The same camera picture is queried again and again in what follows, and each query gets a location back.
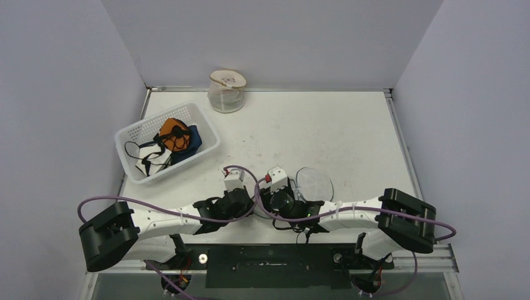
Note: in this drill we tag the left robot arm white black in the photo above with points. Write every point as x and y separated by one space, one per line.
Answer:
131 229

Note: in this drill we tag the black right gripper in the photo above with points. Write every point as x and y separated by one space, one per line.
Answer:
280 199

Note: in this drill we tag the aluminium front frame rail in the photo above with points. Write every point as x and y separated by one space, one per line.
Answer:
296 257

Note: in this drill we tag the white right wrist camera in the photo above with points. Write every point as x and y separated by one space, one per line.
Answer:
277 179

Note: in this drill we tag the white perforated plastic basket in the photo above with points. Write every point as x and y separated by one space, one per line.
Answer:
144 130

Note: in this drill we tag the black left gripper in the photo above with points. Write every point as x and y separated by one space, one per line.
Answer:
245 207

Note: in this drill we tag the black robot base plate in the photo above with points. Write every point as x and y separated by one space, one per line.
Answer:
275 277

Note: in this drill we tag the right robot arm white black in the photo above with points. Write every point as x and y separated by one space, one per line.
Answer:
387 223

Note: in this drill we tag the navy blue bra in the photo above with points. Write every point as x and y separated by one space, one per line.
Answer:
186 147

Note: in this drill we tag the white mesh bag beige trim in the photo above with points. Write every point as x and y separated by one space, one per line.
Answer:
226 91

